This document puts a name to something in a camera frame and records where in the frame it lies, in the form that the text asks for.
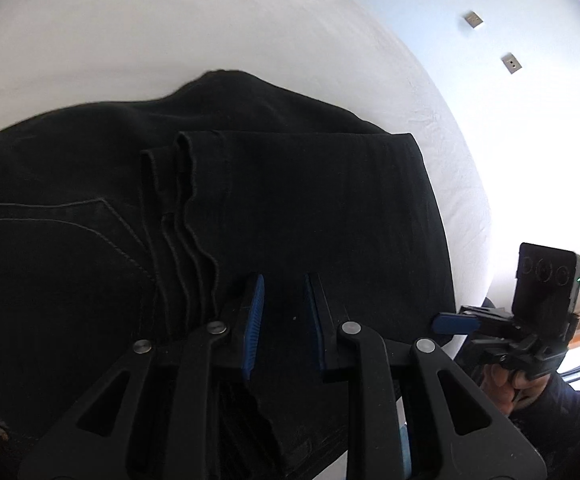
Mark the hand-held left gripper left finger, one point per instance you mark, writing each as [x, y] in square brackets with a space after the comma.
[252, 330]

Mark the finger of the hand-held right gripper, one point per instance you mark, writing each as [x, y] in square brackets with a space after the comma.
[452, 322]

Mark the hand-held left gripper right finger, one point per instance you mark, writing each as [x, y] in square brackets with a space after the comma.
[315, 325]

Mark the black pants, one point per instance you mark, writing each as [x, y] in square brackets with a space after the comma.
[320, 200]

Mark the person's right forearm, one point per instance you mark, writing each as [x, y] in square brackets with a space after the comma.
[565, 420]

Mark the person's right hand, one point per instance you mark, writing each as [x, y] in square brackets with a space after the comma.
[502, 385]

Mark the bed with white sheet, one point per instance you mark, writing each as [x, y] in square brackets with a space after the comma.
[170, 35]

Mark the metal wall socket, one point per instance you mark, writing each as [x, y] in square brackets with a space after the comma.
[473, 19]
[512, 62]

